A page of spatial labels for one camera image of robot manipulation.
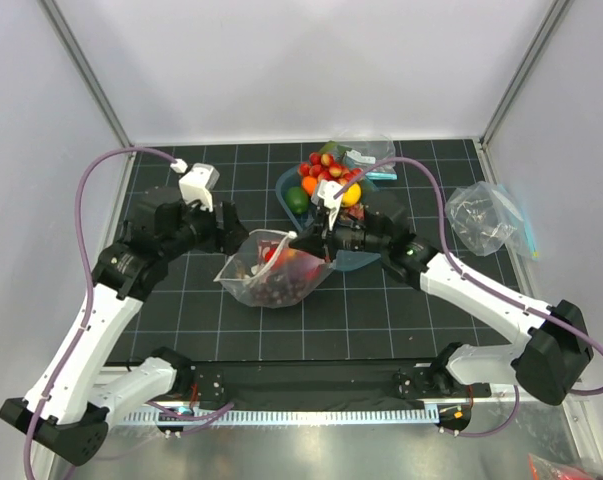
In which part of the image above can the green lime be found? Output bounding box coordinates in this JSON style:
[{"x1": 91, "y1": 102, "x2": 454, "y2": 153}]
[{"x1": 285, "y1": 186, "x2": 310, "y2": 215}]

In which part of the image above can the flat zip bag blue zipper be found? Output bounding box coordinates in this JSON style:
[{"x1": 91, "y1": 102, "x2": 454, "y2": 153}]
[{"x1": 328, "y1": 139, "x2": 397, "y2": 181}]

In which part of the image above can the clear dotted zip bag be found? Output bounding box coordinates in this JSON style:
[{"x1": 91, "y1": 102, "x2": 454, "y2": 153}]
[{"x1": 214, "y1": 229, "x2": 334, "y2": 307}]

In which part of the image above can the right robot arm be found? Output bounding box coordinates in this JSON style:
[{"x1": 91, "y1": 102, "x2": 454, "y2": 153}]
[{"x1": 290, "y1": 192, "x2": 593, "y2": 406}]

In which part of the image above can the crumpled clear zip bag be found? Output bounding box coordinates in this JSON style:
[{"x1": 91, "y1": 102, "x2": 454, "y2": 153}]
[{"x1": 444, "y1": 181, "x2": 540, "y2": 261}]

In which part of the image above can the yellow lemon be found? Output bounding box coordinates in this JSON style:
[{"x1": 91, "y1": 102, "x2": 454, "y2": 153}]
[{"x1": 341, "y1": 183, "x2": 362, "y2": 208}]

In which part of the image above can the red packaged item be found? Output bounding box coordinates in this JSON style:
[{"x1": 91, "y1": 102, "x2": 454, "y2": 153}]
[{"x1": 528, "y1": 454, "x2": 603, "y2": 480}]

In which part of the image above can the red tomato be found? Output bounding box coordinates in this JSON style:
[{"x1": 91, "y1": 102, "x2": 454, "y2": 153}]
[{"x1": 263, "y1": 247, "x2": 297, "y2": 268}]

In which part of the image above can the dark red grape bunch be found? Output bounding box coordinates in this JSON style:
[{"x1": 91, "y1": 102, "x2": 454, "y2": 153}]
[{"x1": 249, "y1": 281, "x2": 307, "y2": 308}]

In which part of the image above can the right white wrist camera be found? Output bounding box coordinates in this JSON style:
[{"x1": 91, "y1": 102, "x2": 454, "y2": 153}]
[{"x1": 311, "y1": 180, "x2": 343, "y2": 230}]

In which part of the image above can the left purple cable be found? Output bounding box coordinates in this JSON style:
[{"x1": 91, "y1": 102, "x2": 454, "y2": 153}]
[{"x1": 22, "y1": 147, "x2": 235, "y2": 480}]

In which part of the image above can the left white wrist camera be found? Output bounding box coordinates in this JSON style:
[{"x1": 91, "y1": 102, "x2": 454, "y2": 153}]
[{"x1": 170, "y1": 159, "x2": 220, "y2": 212}]

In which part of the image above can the perforated metal rail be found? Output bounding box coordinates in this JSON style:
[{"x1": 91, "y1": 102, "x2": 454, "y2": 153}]
[{"x1": 117, "y1": 404, "x2": 440, "y2": 428}]

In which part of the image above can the orange fruit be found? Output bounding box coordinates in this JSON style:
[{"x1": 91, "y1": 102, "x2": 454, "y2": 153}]
[{"x1": 301, "y1": 176, "x2": 318, "y2": 196}]

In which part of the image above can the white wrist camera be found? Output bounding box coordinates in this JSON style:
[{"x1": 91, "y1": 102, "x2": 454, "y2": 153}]
[
  {"x1": 170, "y1": 159, "x2": 220, "y2": 212},
  {"x1": 311, "y1": 180, "x2": 343, "y2": 230}
]

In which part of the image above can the red cherry bunch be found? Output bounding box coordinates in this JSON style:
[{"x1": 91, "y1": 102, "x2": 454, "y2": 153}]
[{"x1": 297, "y1": 152, "x2": 362, "y2": 185}]

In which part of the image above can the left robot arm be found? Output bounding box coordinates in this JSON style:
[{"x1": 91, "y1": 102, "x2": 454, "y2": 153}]
[{"x1": 0, "y1": 187, "x2": 248, "y2": 467}]

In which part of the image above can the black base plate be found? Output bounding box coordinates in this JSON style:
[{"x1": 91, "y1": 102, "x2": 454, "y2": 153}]
[{"x1": 105, "y1": 357, "x2": 492, "y2": 412}]

